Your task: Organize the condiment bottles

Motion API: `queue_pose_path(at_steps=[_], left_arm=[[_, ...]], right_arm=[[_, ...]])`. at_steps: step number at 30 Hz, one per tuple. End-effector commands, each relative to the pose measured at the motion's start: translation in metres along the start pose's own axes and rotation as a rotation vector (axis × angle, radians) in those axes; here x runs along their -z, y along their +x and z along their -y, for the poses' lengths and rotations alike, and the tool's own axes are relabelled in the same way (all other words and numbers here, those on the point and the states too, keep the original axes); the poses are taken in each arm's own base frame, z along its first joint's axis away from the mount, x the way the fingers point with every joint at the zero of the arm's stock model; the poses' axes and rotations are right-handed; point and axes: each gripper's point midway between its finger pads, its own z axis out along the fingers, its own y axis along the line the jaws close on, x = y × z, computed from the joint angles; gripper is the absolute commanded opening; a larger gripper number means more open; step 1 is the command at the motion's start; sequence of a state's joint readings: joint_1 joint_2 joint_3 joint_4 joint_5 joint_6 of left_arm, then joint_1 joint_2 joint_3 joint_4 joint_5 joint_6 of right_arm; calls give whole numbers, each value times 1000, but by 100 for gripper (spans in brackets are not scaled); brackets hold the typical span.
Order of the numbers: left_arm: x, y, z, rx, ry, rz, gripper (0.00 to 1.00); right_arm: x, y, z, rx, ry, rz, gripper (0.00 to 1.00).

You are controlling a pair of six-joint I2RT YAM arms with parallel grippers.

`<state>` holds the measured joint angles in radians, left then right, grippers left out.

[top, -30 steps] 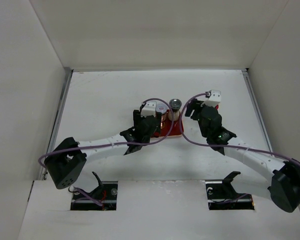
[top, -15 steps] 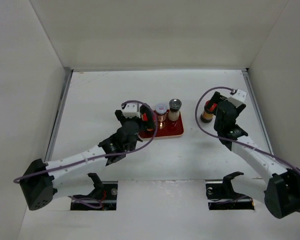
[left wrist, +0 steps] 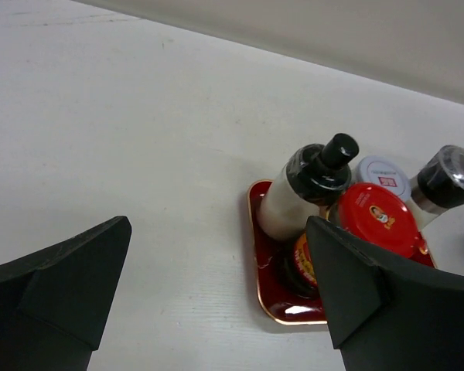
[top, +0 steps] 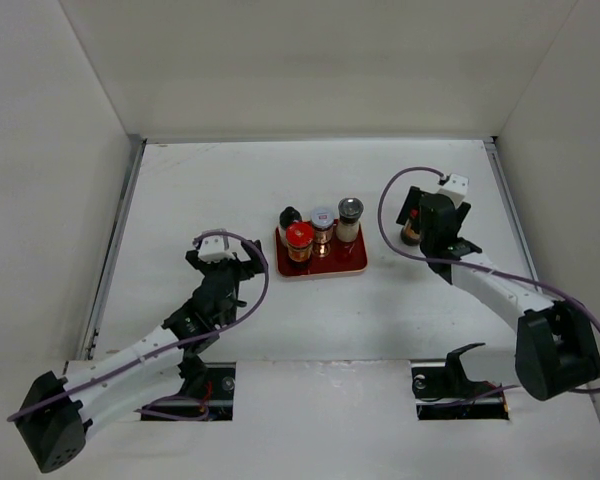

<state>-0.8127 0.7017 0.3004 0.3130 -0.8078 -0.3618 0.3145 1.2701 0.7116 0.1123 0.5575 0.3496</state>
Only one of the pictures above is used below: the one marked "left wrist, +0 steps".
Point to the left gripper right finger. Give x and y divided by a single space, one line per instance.
384 311

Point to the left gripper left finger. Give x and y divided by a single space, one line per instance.
54 303

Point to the tall red-lid sauce jar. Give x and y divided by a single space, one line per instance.
369 212

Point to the grey-lid condiment jar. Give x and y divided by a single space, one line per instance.
385 173

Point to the black-cap white bottle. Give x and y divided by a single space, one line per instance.
313 178

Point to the black-top salt grinder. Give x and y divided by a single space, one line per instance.
438 186

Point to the red lacquer tray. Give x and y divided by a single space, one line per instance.
278 286

